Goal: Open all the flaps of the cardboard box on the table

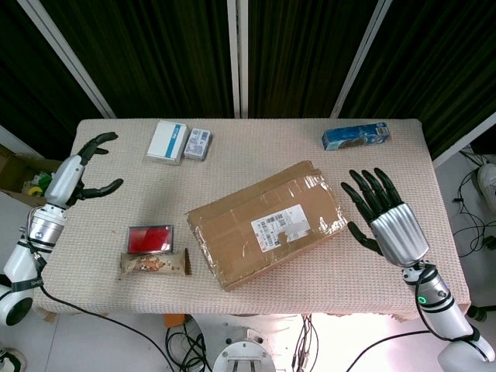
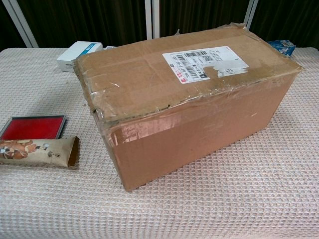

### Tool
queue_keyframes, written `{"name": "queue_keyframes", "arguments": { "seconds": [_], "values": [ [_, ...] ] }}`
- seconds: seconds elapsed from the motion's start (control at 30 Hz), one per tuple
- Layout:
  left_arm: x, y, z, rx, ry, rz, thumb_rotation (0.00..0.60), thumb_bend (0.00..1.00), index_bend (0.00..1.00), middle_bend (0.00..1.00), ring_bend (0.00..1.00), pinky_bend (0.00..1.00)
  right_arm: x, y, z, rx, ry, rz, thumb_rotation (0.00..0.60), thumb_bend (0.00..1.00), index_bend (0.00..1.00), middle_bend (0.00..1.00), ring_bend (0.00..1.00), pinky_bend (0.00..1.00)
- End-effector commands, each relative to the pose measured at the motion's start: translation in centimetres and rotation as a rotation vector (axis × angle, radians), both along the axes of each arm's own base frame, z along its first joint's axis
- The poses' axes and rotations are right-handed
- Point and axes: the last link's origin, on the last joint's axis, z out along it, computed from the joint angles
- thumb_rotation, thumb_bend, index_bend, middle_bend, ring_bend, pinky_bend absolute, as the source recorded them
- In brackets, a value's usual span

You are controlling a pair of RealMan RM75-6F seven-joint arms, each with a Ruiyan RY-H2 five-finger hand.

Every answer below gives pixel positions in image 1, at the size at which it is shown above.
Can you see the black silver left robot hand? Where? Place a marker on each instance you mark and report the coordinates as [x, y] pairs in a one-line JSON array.
[[64, 178]]

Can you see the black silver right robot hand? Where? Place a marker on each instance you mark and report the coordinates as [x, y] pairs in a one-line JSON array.
[[399, 232]]

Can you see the large brown cardboard box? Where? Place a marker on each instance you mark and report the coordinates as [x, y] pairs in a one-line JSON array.
[[248, 240]]

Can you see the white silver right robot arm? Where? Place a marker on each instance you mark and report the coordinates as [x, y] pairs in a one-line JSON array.
[[438, 294]]

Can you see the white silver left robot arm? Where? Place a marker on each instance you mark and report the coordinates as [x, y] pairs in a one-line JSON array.
[[44, 228]]

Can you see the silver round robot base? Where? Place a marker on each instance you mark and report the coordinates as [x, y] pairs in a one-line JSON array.
[[244, 352]]

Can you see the cardboard box with green clutter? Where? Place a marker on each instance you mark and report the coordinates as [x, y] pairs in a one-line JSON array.
[[19, 170]]

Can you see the blue cookie box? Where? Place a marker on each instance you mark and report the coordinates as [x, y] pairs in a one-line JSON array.
[[354, 136]]

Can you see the white box with blue stripe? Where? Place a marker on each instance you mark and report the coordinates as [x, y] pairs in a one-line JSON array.
[[164, 143]]

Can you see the dark green curtain panel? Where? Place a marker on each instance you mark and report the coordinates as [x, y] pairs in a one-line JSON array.
[[302, 58], [155, 58], [434, 69], [23, 77]]

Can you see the beige nut snack bar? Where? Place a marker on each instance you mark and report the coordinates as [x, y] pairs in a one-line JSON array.
[[151, 264]]

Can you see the small blue white patterned box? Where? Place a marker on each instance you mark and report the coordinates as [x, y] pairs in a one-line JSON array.
[[197, 144]]

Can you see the beige waffle tablecloth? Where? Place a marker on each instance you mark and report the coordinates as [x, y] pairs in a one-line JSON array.
[[252, 178]]

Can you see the orange block under table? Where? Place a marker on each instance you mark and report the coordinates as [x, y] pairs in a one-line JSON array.
[[174, 321]]

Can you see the white partition frame post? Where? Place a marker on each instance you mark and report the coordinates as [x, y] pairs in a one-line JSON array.
[[66, 54], [465, 141], [244, 58], [17, 140], [360, 58], [233, 58]]

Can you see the red case with black frame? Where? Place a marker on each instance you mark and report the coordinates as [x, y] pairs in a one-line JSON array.
[[150, 239]]

